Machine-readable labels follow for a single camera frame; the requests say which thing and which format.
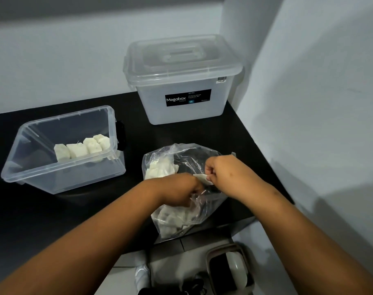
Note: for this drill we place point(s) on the person's right hand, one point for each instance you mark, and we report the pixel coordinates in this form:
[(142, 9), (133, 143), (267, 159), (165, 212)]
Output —
[(232, 178)]

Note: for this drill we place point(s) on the person's left hand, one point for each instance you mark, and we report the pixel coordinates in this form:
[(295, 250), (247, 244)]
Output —
[(177, 190)]

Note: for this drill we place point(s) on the clear plastic bag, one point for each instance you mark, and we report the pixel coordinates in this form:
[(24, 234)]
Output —
[(186, 153)]

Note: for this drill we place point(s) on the large translucent storage container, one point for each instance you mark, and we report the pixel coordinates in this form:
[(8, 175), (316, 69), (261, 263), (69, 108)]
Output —
[(155, 113)]

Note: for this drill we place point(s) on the small clear bin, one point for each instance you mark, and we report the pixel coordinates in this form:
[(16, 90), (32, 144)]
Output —
[(66, 181)]

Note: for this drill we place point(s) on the person's right forearm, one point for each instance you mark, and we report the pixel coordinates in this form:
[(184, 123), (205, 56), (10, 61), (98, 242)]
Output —
[(297, 242)]

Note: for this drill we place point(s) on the person's left forearm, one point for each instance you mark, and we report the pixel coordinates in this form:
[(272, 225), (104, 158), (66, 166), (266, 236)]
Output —
[(82, 242)]

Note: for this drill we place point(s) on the dark cabinet front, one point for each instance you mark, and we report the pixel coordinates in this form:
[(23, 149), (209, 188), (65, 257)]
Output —
[(198, 239)]

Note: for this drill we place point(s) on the white rounded object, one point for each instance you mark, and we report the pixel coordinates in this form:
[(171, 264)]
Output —
[(237, 267)]

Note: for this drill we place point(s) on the brown rimmed bin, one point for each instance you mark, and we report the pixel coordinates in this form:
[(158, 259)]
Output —
[(217, 273)]

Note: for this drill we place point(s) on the silver metal object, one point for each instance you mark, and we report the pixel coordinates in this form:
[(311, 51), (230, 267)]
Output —
[(142, 276)]

